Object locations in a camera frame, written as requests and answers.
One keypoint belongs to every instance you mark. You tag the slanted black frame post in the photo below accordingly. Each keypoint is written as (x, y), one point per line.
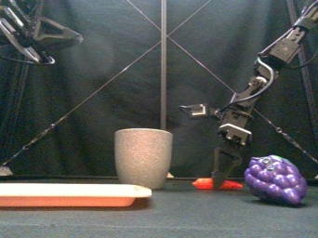
(303, 80)

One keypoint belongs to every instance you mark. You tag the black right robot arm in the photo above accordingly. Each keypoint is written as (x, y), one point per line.
(286, 46)

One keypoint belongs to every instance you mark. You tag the red toy chile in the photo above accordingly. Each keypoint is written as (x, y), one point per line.
(231, 185)

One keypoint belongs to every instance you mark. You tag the pink plate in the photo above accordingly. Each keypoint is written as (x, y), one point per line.
(65, 193)

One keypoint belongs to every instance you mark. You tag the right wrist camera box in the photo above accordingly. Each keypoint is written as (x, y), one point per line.
(196, 110)

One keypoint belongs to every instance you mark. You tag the purple toy grape bunch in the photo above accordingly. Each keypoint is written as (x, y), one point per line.
(275, 181)

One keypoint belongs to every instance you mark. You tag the vertical metal frame pole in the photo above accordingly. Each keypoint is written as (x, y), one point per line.
(163, 62)

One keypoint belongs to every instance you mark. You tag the grey speckled cup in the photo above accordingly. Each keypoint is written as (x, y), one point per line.
(143, 158)

